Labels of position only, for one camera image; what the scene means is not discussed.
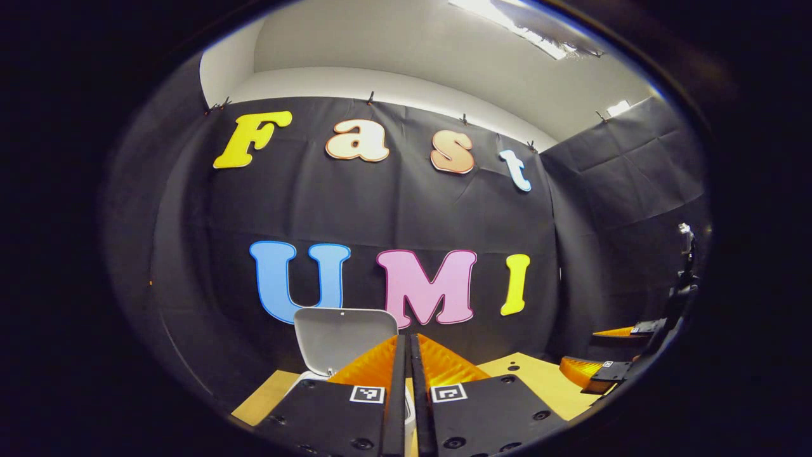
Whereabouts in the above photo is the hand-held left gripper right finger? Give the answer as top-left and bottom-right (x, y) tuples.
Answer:
(409, 334), (568, 457)

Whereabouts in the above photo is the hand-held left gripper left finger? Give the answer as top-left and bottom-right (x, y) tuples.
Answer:
(254, 334), (407, 457)

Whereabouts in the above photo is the grey desktop garbage bin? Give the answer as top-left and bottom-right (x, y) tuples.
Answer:
(282, 307), (419, 439)

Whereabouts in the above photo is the wooden desktop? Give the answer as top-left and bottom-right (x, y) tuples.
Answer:
(231, 352), (611, 457)

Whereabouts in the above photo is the ceiling light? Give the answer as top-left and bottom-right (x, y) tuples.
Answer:
(449, 0), (605, 61)

